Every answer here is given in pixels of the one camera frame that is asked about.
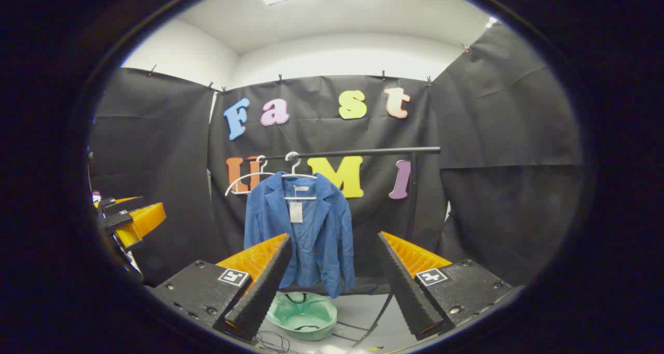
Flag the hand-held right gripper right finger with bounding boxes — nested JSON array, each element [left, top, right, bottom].
[[377, 231, 513, 342]]

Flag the black backdrop cloth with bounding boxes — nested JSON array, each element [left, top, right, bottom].
[[89, 22, 584, 295]]

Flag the black metal clothes rack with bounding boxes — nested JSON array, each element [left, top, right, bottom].
[[258, 146, 441, 347]]

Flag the white plastic clothes hanger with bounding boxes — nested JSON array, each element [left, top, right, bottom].
[[225, 156, 275, 196], [280, 152, 318, 201]]

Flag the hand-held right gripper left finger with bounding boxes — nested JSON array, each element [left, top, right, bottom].
[[150, 233, 294, 343]]

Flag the black floor cables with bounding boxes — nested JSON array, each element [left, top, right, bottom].
[[254, 331, 292, 352]]

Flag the blue corduroy jacket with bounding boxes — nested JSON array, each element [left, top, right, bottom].
[[244, 172, 356, 299]]

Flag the green laundry hamper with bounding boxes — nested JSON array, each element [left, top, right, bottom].
[[266, 292, 338, 342]]

